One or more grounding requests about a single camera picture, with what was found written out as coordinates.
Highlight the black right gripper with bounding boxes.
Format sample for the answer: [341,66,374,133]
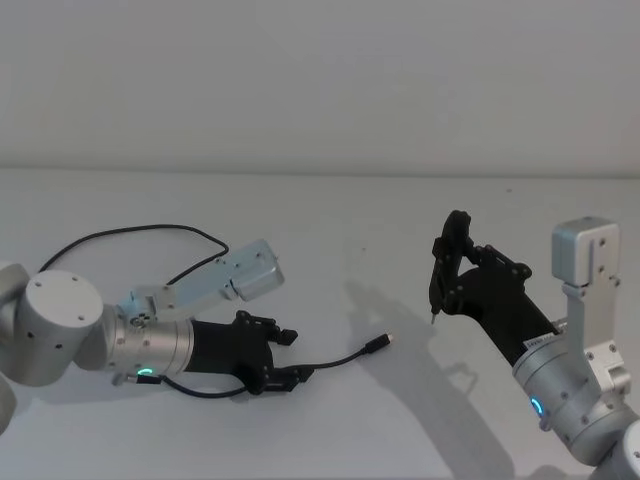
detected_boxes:
[431,209,562,370]

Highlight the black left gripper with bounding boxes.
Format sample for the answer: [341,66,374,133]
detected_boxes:
[191,309,315,397]

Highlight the slim black pen-shaped tool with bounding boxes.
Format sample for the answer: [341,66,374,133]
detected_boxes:
[427,259,447,328]

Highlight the white table cloth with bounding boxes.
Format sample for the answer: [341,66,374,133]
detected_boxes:
[0,167,640,480]

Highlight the black cable with silver plug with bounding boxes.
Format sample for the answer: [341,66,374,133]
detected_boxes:
[113,333,395,400]

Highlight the thin black wrist camera cable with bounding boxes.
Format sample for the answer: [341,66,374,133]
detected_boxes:
[36,223,230,288]

